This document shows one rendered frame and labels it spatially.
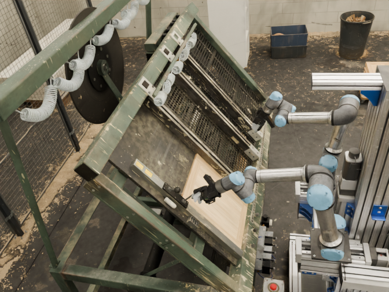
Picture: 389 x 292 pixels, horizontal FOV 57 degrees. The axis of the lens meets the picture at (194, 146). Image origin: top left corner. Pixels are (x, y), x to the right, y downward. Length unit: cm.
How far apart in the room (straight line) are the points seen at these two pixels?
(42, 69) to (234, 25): 439
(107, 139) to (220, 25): 444
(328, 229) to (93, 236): 261
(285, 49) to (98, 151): 513
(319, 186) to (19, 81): 151
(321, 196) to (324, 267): 78
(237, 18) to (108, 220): 367
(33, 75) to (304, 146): 344
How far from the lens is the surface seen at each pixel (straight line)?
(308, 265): 248
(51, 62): 213
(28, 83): 197
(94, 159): 181
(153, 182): 208
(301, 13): 747
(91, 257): 384
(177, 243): 204
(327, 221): 197
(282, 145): 465
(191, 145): 247
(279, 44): 654
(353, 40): 653
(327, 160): 257
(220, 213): 245
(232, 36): 615
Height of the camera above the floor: 295
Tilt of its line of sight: 39 degrees down
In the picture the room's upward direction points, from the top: 8 degrees counter-clockwise
